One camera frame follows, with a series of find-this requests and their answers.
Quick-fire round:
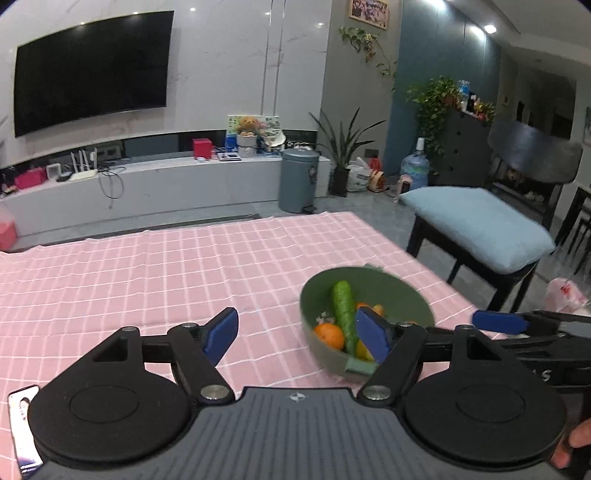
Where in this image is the framed wall picture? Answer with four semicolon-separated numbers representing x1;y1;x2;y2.
348;0;390;31

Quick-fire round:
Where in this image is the white TV cabinet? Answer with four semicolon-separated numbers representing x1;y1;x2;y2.
0;154;333;236

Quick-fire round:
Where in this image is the pink checked tablecloth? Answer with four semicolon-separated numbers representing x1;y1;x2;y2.
0;211;497;480

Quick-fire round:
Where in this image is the pink box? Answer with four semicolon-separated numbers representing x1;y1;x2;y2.
14;167;48;190

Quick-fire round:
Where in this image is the long-leaved potted plant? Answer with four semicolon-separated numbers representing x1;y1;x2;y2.
308;107;386;198

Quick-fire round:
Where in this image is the white bag with red print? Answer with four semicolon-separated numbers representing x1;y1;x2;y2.
541;277;591;317

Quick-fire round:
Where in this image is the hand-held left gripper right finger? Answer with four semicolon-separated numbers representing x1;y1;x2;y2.
355;307;509;407

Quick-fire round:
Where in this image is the dark wooden chair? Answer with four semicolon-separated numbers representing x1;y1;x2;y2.
406;121;583;313

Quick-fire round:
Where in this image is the white plastic bag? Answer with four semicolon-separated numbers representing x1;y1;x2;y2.
346;157;374;192

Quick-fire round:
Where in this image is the pink bin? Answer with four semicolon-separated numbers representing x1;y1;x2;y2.
0;203;19;252

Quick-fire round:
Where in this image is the green cucumber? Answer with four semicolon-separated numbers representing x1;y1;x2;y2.
332;281;360;356

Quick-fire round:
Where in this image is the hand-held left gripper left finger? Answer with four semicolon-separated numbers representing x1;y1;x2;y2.
90;307;241;405

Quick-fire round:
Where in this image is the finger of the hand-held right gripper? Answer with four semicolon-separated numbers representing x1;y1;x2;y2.
472;309;591;340

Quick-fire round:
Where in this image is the blue water jug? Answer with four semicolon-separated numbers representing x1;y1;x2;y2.
399;137;431;190

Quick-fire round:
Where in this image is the trailing green potted plant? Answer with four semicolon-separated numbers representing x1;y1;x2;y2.
406;76;497;160

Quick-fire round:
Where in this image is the dark drawer cabinet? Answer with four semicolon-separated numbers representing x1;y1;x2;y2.
434;109;492;188

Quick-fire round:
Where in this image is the black cable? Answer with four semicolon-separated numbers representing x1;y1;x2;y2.
98;167;125;210

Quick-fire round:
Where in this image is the orange-red bag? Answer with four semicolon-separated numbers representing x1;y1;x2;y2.
369;159;387;191

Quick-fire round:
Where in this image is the white router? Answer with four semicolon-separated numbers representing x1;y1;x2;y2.
68;147;100;182

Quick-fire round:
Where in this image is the smartphone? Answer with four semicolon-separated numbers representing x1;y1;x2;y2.
8;384;44;476

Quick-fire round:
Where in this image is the hanging wall vine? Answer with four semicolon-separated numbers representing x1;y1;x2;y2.
339;25;398;79

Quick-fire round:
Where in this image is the black television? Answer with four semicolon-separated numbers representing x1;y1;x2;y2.
13;10;175;138

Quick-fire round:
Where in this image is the green bowl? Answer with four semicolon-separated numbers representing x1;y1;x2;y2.
299;263;435;377

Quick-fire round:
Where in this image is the grey pedal bin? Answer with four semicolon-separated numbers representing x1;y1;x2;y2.
278;148;321;214

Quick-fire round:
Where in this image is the person's right hand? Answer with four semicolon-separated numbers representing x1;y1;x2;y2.
551;424;591;470

